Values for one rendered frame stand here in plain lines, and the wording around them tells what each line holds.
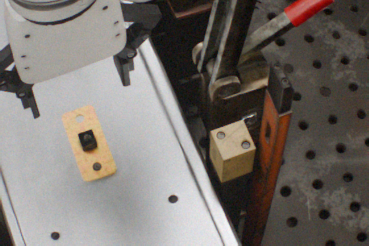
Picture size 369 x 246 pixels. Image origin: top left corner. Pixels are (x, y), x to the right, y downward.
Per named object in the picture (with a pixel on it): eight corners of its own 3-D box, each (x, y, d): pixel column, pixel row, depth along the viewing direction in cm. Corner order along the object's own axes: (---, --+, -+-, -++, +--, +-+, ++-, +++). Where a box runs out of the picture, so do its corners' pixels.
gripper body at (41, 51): (103, -72, 64) (111, 4, 74) (-12, -32, 62) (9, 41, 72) (130, -11, 61) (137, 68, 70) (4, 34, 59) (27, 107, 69)
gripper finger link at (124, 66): (141, 10, 73) (145, 51, 79) (108, 21, 72) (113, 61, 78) (154, 36, 71) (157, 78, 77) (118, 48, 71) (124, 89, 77)
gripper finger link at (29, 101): (22, 53, 71) (33, 91, 77) (-9, 64, 70) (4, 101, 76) (29, 80, 69) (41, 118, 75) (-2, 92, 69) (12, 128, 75)
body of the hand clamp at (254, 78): (196, 194, 116) (196, 54, 85) (241, 178, 117) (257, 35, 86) (211, 229, 113) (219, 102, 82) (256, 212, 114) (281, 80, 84)
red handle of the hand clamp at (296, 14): (196, 53, 83) (317, -29, 78) (207, 59, 85) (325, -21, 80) (212, 88, 81) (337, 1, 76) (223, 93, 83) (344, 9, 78)
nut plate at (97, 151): (60, 116, 88) (59, 110, 87) (92, 104, 88) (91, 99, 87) (84, 183, 84) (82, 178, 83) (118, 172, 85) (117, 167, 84)
